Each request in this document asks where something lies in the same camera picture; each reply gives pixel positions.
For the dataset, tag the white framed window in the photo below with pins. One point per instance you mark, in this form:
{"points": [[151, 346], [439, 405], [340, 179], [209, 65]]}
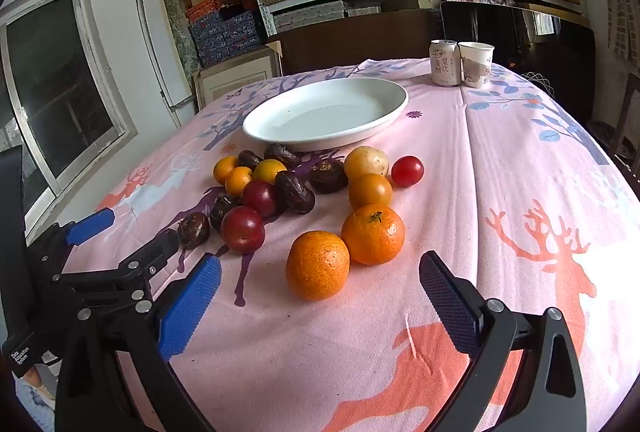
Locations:
{"points": [[55, 77]]}

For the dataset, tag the pale yellow round fruit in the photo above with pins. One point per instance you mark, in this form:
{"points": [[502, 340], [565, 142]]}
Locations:
{"points": [[366, 162]]}

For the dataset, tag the medium orange mandarin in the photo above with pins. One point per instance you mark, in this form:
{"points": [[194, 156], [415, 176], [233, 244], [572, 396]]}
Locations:
{"points": [[370, 191]]}

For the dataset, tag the black glossy furniture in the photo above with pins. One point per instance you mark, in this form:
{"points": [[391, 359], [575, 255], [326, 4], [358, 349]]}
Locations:
{"points": [[500, 27]]}

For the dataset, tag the red plum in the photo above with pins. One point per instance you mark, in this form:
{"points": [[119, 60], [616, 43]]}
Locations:
{"points": [[242, 229], [260, 198]]}

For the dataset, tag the stack of blue patterned boxes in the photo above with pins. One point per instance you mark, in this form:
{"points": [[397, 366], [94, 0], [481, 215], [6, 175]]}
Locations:
{"points": [[225, 32]]}

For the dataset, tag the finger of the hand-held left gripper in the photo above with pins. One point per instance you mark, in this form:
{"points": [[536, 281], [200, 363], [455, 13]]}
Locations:
{"points": [[90, 224], [145, 259]]}

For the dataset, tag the white leaning boards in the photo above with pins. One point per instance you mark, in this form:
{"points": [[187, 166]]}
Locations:
{"points": [[155, 42]]}

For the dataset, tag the red cherry tomato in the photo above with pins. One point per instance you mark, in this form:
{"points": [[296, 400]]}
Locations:
{"points": [[407, 171]]}

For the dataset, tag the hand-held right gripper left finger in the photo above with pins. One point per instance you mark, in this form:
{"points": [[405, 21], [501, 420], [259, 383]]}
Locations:
{"points": [[192, 302]]}

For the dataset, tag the pink printed tablecloth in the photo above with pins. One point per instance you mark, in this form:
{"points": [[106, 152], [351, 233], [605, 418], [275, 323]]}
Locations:
{"points": [[500, 162]]}

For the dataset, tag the yellow green round fruit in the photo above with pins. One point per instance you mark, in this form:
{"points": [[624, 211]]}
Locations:
{"points": [[270, 171]]}

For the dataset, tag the row of grey flat boxes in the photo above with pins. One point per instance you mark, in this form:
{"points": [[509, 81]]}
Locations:
{"points": [[310, 17]]}

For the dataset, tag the wooden chair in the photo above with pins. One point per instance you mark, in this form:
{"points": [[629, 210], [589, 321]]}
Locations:
{"points": [[625, 122]]}

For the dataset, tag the printed paper sheet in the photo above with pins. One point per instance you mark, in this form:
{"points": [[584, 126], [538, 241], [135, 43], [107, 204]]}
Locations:
{"points": [[35, 392]]}

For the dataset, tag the framed picture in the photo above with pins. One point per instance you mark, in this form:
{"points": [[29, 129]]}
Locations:
{"points": [[235, 77]]}

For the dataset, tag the small orange mandarin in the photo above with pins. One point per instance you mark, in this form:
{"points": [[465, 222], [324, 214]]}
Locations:
{"points": [[224, 168], [238, 180]]}

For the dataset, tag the checked curtain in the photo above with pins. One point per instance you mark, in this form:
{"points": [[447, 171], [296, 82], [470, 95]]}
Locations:
{"points": [[620, 12]]}

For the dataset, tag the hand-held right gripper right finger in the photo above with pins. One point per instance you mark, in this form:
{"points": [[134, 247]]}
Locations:
{"points": [[447, 302]]}

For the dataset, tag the white paper cup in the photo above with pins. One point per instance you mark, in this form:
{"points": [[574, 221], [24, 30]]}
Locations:
{"points": [[476, 65]]}

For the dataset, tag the large orange mandarin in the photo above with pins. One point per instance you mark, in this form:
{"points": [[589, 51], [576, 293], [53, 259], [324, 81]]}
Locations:
{"points": [[372, 234], [317, 265]]}

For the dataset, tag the white oval plate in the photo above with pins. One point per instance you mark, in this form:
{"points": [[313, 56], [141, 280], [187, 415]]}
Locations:
{"points": [[325, 112]]}

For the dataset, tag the dark water chestnut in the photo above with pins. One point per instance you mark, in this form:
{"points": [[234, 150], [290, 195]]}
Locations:
{"points": [[222, 208], [282, 155], [249, 159], [328, 175], [294, 192], [194, 229]]}

